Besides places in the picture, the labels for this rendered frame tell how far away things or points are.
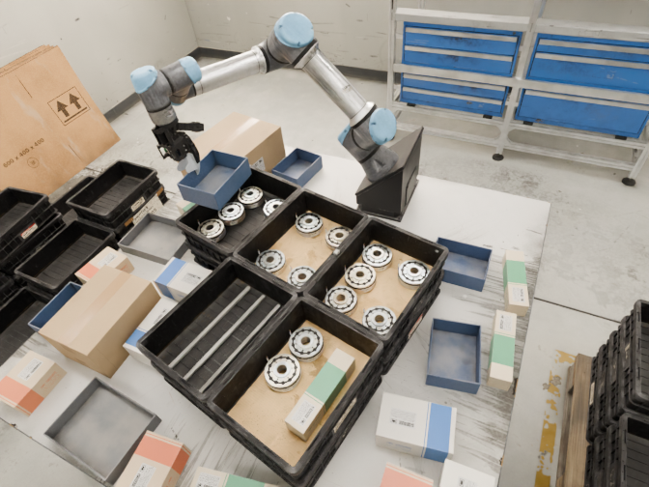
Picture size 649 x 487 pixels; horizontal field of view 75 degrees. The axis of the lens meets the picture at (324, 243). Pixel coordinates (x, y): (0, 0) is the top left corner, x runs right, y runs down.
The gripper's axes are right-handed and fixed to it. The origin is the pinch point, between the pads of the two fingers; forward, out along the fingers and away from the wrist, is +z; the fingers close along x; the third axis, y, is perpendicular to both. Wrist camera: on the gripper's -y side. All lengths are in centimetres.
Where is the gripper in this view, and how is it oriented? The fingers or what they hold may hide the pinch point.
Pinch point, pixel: (196, 169)
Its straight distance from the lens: 152.6
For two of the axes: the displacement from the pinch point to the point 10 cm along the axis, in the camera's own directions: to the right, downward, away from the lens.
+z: 2.0, 7.0, 6.9
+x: 8.7, 2.0, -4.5
